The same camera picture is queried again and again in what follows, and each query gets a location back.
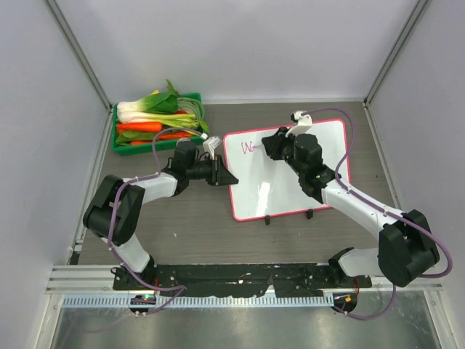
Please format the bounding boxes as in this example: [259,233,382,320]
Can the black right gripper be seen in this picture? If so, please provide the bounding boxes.
[263,127,306,177]

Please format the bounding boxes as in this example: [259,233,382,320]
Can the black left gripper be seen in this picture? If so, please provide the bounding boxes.
[187,154,238,187]

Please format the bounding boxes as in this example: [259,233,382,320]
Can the pink framed whiteboard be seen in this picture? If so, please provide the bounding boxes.
[223,119,348,222]

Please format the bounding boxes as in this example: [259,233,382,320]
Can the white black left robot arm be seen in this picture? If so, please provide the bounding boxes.
[83,141,239,290]

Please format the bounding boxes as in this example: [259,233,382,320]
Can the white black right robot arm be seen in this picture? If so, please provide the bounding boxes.
[262,127,440,287]

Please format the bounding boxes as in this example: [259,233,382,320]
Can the blue silver energy drink can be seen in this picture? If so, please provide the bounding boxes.
[177,137,191,146]

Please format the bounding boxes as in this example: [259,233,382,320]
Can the bok choy toy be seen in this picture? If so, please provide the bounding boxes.
[116,79,181,114]

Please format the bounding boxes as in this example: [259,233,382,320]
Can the orange carrot toy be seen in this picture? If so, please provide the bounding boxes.
[116,121,163,133]

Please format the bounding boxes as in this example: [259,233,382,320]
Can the green leaf vegetable toy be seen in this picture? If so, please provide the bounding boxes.
[115,130,156,146]

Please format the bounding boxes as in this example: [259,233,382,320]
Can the green plastic tray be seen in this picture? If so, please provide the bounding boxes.
[111,93,206,156]

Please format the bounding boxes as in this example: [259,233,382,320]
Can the green onion toy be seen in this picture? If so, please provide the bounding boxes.
[117,111,209,132]

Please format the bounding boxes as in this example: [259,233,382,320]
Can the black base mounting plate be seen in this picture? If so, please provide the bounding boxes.
[112,262,373,298]

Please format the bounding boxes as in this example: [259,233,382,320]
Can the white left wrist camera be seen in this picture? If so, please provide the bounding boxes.
[203,136,222,159]

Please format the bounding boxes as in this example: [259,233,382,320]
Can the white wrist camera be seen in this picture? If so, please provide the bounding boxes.
[286,111,313,137]
[203,136,222,159]

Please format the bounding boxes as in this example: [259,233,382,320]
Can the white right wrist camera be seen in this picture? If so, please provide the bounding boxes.
[286,111,313,137]

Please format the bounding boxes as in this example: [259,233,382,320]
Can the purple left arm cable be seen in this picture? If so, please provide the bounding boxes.
[107,127,210,316]

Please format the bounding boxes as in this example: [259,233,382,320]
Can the white slotted cable duct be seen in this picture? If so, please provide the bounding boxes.
[62,293,334,309]

